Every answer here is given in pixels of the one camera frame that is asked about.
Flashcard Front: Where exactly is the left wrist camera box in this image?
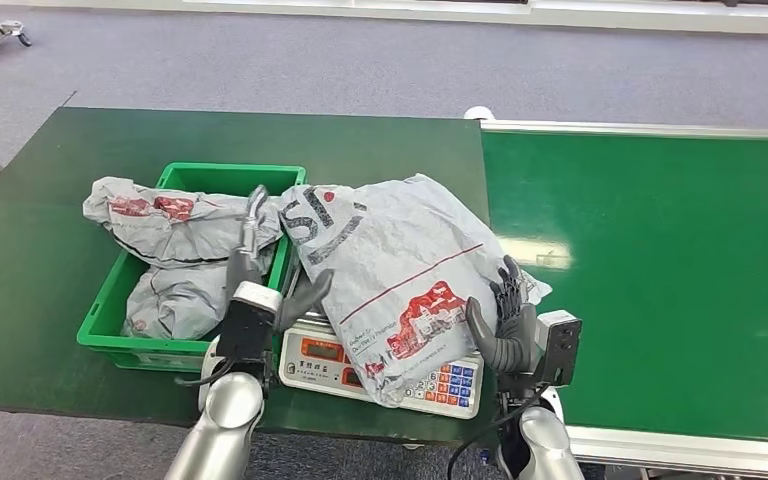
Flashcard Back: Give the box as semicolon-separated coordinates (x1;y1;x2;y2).
214;280;285;384

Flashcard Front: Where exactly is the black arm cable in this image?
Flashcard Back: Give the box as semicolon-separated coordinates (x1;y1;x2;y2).
446;384;552;480
172;357;237;390

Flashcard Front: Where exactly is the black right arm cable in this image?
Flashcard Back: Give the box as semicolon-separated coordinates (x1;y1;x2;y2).
446;384;552;480

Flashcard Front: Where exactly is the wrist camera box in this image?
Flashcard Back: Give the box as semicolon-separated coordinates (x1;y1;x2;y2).
532;308;585;390
214;280;285;384

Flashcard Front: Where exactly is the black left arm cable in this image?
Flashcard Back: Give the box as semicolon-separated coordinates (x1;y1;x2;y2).
172;357;237;390

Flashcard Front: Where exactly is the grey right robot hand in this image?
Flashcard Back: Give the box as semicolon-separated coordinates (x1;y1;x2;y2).
464;254;542;375

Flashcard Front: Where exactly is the small grey bag package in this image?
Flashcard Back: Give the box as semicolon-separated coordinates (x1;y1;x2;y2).
121;248;277;342

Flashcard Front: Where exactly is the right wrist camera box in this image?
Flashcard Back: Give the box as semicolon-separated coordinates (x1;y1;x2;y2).
532;308;585;390

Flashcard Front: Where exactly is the dark green table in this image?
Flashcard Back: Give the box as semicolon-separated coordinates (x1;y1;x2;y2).
0;105;499;447

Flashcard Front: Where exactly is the crumpled grey bag red print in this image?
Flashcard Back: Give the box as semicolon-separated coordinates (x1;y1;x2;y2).
82;175;285;270

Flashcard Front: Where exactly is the white electronic scale steel tray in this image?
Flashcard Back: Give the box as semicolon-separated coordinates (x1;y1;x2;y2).
277;261;485;421

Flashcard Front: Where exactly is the green conveyor belt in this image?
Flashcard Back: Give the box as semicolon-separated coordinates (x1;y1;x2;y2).
463;105;768;480

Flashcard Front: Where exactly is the large grey courier bag package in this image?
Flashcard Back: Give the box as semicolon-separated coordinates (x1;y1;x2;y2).
277;172;554;409

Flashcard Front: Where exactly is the green plastic crate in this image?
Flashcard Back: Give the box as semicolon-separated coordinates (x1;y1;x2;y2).
75;161;308;374

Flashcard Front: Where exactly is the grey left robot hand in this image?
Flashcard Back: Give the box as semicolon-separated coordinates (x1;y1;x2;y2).
225;184;336;333

